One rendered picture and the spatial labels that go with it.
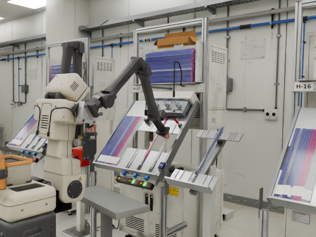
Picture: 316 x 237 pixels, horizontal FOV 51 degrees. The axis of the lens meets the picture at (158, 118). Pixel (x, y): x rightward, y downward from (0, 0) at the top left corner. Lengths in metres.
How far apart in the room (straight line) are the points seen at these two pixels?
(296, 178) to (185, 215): 1.02
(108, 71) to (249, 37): 1.70
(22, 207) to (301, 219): 1.57
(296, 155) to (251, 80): 2.10
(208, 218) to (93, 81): 2.09
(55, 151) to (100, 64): 2.03
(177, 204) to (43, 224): 1.23
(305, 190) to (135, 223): 1.58
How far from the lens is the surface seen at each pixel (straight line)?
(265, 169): 4.03
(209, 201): 2.26
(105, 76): 3.83
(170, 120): 2.62
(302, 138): 2.14
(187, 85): 2.69
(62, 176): 1.93
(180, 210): 2.65
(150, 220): 2.87
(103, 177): 3.92
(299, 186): 1.94
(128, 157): 2.58
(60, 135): 1.90
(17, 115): 7.93
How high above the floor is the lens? 1.23
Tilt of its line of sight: 3 degrees down
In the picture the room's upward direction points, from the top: 1 degrees clockwise
